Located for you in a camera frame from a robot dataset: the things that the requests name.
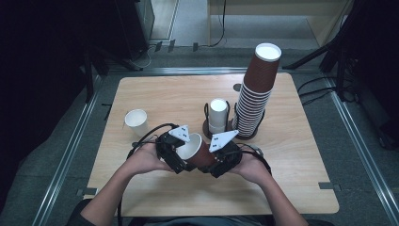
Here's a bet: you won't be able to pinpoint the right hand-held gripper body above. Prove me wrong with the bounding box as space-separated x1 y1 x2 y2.
208 129 244 179

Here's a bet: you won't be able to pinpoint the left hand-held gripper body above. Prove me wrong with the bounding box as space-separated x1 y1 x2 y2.
155 124 191 175

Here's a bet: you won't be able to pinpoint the single brown paper cup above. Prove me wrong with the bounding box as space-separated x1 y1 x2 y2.
175 132 218 170

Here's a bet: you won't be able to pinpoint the single white paper cup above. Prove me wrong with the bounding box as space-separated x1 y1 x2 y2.
123 108 150 137

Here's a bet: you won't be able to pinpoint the stack of white paper cups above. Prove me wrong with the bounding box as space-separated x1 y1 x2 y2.
208 98 230 135

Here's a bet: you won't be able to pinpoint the stack of brown paper cups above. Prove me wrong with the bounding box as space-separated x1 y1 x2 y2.
232 42 282 137

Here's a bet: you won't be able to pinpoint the person's left hand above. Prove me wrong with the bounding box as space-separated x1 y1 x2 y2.
124 143 172 177

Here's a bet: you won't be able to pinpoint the person's right hand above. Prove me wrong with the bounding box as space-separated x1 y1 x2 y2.
231 153 272 187

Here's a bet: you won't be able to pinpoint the person's dark clothing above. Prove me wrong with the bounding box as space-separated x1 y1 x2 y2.
65 198 337 226

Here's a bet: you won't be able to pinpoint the grey tape strip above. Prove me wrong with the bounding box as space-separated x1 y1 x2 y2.
76 186 99 198
317 181 342 192

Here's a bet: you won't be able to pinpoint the black metal stand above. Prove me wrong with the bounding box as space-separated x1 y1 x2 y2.
82 46 96 104

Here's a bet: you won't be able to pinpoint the black cabinet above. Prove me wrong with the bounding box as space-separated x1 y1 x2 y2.
113 0 155 61

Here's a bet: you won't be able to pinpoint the black tripod stand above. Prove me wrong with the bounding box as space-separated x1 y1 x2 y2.
281 0 359 102

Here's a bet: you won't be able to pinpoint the light wooden furniture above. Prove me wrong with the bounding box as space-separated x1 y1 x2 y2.
206 0 356 49

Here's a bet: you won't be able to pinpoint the right hand-held gripper black cable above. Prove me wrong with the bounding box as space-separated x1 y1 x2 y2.
234 142 273 177

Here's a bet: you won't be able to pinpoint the metal floor rail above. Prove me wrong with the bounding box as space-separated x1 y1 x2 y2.
325 77 399 226
105 66 318 76
30 74 105 226

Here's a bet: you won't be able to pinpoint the white floor cable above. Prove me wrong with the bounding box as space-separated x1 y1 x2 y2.
129 46 152 71

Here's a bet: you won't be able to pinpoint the black floor cables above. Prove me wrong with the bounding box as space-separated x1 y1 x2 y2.
296 75 338 106

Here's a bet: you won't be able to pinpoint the black hanging cable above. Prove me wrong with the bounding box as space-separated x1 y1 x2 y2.
208 0 228 49

